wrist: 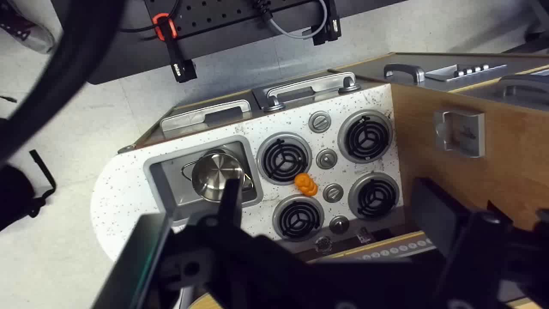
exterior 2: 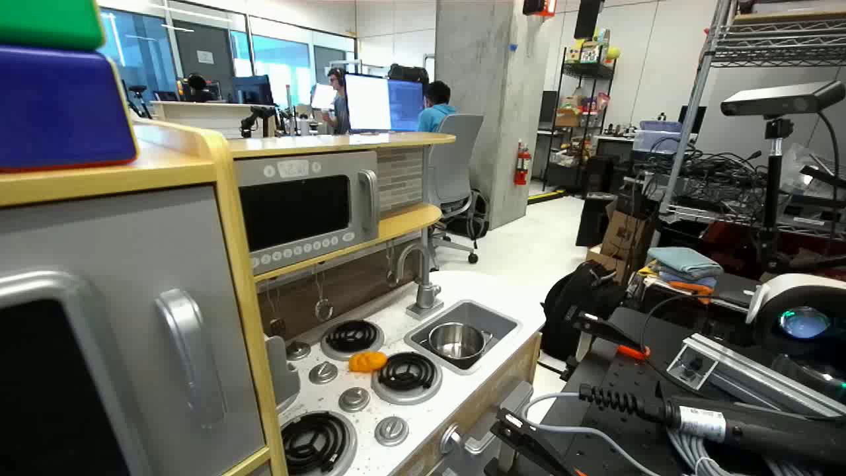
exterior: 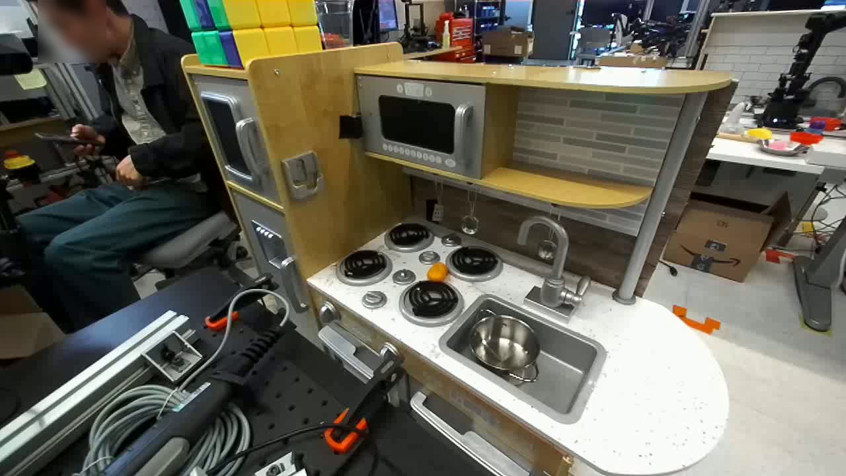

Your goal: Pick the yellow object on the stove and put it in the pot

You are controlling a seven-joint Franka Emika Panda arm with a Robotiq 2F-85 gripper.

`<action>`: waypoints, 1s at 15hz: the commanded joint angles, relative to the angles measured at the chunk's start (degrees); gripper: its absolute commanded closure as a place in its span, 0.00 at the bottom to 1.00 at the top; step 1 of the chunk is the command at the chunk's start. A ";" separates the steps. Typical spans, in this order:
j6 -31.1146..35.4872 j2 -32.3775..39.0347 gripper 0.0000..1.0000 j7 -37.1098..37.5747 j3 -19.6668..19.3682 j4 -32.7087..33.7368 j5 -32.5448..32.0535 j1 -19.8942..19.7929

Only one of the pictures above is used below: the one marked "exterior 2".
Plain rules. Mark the small steel pot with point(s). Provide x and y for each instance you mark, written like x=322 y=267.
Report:
x=459 y=341

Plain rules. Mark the front stove burner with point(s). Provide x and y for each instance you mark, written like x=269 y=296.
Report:
x=319 y=446

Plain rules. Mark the camera on black stand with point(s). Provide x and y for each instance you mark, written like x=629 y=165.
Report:
x=778 y=106

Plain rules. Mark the black power tool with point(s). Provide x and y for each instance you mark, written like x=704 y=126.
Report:
x=758 y=430

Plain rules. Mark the black backpack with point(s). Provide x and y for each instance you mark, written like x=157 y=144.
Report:
x=588 y=288

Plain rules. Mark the grey office chair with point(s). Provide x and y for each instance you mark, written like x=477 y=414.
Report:
x=447 y=179

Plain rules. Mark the white computer monitor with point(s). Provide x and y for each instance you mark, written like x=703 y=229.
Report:
x=368 y=103

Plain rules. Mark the cardboard box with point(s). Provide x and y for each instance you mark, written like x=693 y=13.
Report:
x=626 y=241

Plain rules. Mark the grey toy oven door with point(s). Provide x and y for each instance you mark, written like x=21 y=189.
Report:
x=120 y=339

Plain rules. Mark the red fire extinguisher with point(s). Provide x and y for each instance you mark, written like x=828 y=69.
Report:
x=523 y=169

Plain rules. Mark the blue plastic bin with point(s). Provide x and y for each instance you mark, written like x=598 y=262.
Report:
x=61 y=110

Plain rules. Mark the grey toy faucet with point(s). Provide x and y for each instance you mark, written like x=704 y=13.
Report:
x=426 y=295

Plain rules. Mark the silver aluminium extrusion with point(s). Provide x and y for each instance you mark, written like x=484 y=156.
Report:
x=704 y=364

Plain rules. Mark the person in blue shirt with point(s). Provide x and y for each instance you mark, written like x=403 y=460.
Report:
x=436 y=106

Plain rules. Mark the right middle stove burner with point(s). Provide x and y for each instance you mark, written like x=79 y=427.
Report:
x=409 y=378

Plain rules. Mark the back left stove burner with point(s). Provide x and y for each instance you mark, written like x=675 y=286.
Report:
x=351 y=336

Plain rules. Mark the stove burner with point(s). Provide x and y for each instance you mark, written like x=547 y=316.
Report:
x=409 y=378
x=351 y=336
x=319 y=446

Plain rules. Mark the yellow orange toy object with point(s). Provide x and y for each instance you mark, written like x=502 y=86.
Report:
x=368 y=361

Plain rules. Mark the toy microwave with grey door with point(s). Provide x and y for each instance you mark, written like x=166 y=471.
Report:
x=306 y=208

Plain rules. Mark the metal storage shelf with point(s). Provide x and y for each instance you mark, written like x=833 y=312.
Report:
x=581 y=112

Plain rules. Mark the grey stove knob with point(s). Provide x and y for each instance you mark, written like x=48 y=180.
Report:
x=392 y=432
x=355 y=399
x=325 y=374
x=297 y=349

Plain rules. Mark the toy kitchen sink basin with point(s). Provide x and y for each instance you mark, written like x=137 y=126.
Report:
x=487 y=321

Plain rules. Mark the green plastic bin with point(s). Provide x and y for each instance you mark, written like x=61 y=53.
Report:
x=72 y=24

